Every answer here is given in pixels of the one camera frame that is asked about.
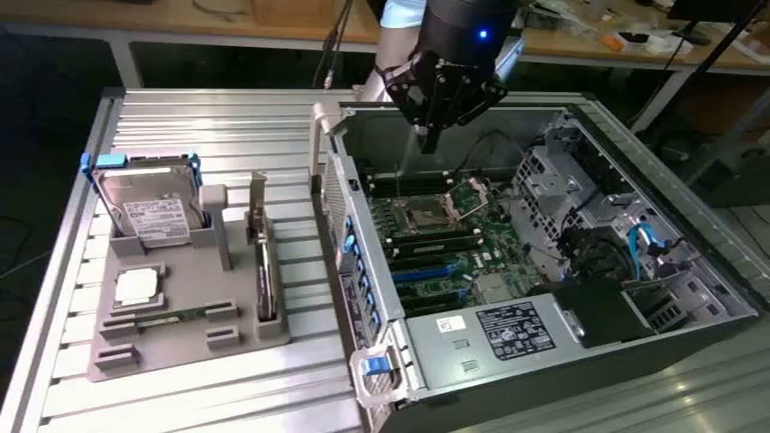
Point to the grey power supply unit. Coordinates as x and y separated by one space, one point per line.
457 347

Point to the black monitor stand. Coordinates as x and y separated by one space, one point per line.
692 31

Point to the green RAM stick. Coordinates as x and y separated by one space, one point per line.
174 315

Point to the open black PC case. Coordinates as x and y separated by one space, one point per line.
541 370

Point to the orange small box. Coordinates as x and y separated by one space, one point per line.
612 41

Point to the green motherboard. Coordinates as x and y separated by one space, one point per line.
500 243

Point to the grey plastic parts rack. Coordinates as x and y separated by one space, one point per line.
193 343

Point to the hard disk in blue carrier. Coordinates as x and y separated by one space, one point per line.
150 203

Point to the CPU socket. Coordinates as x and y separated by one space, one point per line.
423 214

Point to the metal socket cover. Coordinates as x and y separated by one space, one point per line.
468 196

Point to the metal slat table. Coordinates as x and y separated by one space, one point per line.
211 135

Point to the silver CPU chip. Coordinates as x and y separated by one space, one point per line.
139 288

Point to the wooden desk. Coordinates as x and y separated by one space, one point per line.
181 18

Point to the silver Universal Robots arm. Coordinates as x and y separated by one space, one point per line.
397 58

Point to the black slanted pole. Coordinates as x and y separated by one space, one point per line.
722 40

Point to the blue expansion slot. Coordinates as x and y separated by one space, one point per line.
421 275

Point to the black installed RAM stick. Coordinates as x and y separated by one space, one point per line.
433 247

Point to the blue case latch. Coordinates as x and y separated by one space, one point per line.
375 365

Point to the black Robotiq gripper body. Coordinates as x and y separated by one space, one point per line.
464 27

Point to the metal disk bay cage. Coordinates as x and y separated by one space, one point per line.
553 189

